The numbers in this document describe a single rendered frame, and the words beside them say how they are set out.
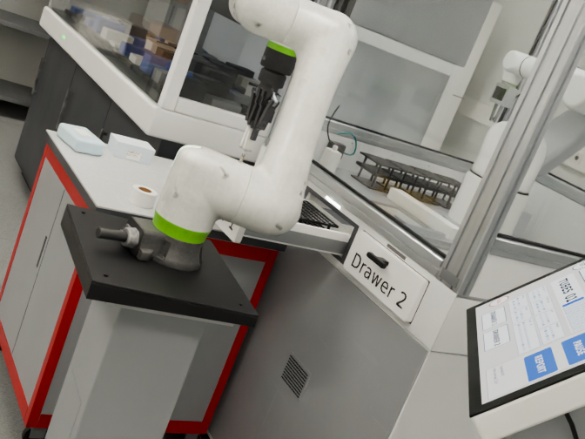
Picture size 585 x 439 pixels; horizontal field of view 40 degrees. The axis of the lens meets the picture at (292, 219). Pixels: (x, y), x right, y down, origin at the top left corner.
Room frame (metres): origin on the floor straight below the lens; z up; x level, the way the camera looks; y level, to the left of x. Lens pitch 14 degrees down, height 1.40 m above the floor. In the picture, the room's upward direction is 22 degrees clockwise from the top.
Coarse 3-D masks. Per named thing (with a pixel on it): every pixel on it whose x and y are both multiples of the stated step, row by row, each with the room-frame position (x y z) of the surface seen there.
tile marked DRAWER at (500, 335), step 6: (492, 330) 1.37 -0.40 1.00; (498, 330) 1.35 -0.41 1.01; (504, 330) 1.34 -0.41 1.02; (486, 336) 1.35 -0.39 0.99; (492, 336) 1.34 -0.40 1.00; (498, 336) 1.32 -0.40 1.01; (504, 336) 1.31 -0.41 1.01; (486, 342) 1.32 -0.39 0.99; (492, 342) 1.31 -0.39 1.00; (498, 342) 1.29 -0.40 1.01; (504, 342) 1.28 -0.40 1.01; (486, 348) 1.29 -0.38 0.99; (492, 348) 1.28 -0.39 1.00
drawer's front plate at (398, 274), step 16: (368, 240) 1.98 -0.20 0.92; (352, 256) 2.01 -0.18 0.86; (384, 256) 1.91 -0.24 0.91; (352, 272) 1.99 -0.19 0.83; (384, 272) 1.89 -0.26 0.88; (400, 272) 1.85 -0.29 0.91; (416, 272) 1.83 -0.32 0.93; (368, 288) 1.92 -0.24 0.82; (384, 288) 1.87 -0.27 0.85; (400, 288) 1.83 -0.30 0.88; (416, 288) 1.79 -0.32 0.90; (400, 304) 1.81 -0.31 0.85; (416, 304) 1.79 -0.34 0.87
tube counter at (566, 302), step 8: (568, 296) 1.36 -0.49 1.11; (576, 296) 1.35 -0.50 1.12; (584, 296) 1.33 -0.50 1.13; (560, 304) 1.34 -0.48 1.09; (568, 304) 1.32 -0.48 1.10; (576, 304) 1.31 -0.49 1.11; (584, 304) 1.29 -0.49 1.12; (568, 312) 1.29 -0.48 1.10; (576, 312) 1.27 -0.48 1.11; (584, 312) 1.25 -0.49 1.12; (568, 320) 1.25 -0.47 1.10; (576, 320) 1.24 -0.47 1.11; (584, 320) 1.22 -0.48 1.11; (576, 328) 1.20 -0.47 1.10
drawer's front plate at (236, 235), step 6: (216, 222) 1.96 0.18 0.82; (222, 222) 1.93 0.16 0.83; (228, 222) 1.91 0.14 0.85; (222, 228) 1.92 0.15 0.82; (228, 228) 1.90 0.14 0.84; (234, 228) 1.88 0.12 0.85; (240, 228) 1.86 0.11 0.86; (228, 234) 1.89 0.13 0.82; (234, 234) 1.87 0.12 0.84; (240, 234) 1.87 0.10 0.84; (234, 240) 1.86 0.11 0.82; (240, 240) 1.87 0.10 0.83
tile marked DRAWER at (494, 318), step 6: (504, 306) 1.48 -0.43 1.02; (492, 312) 1.47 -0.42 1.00; (498, 312) 1.46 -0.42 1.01; (504, 312) 1.44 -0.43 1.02; (486, 318) 1.45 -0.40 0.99; (492, 318) 1.44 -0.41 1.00; (498, 318) 1.42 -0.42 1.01; (504, 318) 1.40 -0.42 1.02; (486, 324) 1.42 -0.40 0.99; (492, 324) 1.40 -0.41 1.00; (498, 324) 1.39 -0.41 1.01
